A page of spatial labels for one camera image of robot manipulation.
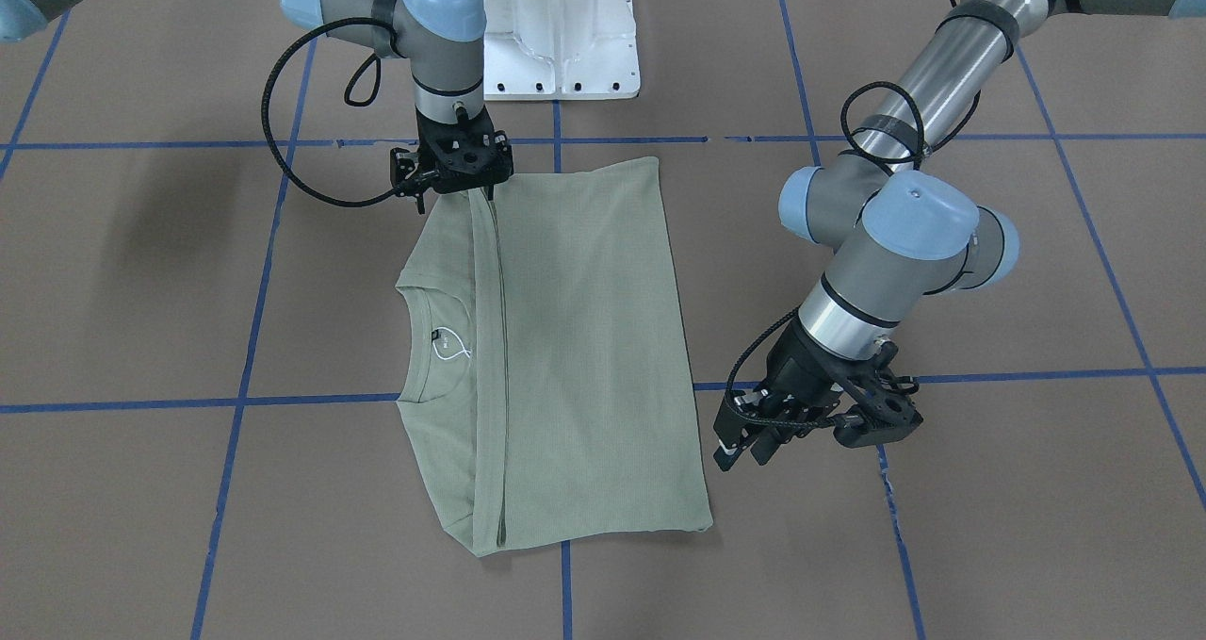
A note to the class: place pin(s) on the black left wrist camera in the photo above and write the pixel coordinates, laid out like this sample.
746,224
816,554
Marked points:
882,412

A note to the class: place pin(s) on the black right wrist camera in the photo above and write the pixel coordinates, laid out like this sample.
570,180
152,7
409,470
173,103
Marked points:
410,176

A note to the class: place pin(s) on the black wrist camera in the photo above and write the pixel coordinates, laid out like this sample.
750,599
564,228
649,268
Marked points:
882,412
410,176

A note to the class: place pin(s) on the sage green long-sleeve shirt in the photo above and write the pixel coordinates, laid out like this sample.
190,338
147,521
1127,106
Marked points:
549,393

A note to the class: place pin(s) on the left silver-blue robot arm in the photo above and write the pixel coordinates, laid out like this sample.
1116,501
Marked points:
897,234

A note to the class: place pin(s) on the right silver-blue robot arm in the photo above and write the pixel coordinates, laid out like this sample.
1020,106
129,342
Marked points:
441,39

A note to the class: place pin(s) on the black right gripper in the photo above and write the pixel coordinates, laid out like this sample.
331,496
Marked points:
407,171

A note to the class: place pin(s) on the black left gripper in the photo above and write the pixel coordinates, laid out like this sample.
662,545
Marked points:
794,365

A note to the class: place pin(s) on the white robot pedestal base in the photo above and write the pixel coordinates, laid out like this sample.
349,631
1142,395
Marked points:
569,50

